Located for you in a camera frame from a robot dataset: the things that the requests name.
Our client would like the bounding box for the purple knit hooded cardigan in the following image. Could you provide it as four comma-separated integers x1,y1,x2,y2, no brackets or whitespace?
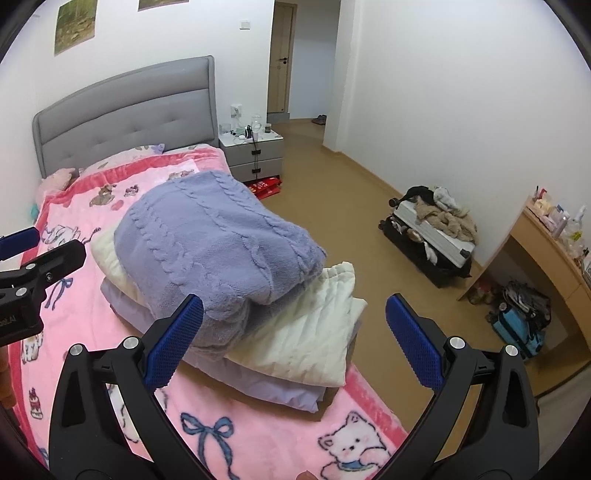
113,171,327,359

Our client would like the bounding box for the open suitcase with clothes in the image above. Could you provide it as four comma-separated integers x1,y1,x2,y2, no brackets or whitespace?
379,185,478,288

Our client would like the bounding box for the person's left hand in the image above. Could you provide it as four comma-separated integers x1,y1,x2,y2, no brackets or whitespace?
0,346,16,409

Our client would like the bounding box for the teal small toy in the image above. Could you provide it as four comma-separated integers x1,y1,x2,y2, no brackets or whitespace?
30,204,39,223

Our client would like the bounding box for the pink plush pillow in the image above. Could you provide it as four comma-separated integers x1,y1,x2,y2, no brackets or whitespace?
35,168,79,208

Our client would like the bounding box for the blue bag on floor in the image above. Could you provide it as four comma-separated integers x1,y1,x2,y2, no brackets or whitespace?
487,281,552,359

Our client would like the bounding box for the lilac folded garment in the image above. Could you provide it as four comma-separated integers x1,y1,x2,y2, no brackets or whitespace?
99,276,362,414

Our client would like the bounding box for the pink cartoon fleece blanket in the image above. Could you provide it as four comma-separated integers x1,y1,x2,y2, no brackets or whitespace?
9,146,407,479

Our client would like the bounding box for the wooden desk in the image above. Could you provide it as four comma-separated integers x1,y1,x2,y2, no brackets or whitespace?
457,198,590,350

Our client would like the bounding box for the grey upholstered headboard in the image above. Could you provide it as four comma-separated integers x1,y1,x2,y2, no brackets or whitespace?
32,55,218,178

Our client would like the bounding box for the cream quilted folded garment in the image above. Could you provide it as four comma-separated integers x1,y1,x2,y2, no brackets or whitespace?
90,228,367,388

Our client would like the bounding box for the red box under nightstand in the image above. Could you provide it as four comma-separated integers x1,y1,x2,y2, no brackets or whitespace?
245,176,283,200

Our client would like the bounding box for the grey nightstand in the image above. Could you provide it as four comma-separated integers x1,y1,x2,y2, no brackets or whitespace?
218,131,284,183

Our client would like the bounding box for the wooden door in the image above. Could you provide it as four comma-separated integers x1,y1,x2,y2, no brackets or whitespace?
267,2,297,116

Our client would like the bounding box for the landscape wall picture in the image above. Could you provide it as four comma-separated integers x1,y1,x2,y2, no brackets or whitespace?
54,0,98,55

